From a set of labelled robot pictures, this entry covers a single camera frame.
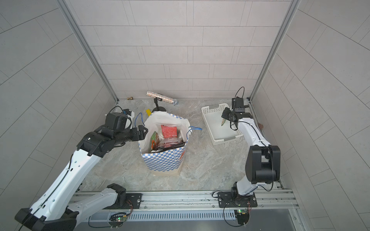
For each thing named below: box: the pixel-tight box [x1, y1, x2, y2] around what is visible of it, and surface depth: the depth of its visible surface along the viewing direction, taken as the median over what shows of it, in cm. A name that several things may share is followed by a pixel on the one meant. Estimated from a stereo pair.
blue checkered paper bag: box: [138, 111, 203, 177], surface depth 71 cm
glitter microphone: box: [145, 90, 180, 106], surface depth 96 cm
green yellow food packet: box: [150, 130, 160, 151], surface depth 83 cm
